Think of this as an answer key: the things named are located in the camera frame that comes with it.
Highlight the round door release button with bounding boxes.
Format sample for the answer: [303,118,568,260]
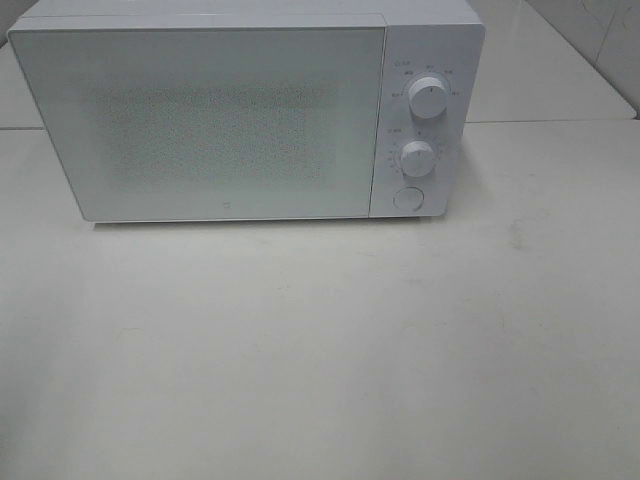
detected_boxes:
[393,187,424,212]

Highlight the white microwave knob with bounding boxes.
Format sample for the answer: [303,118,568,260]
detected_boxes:
[407,74,450,120]
[399,141,436,178]

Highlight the white microwave oven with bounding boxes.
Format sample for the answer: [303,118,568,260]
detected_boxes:
[7,1,485,219]

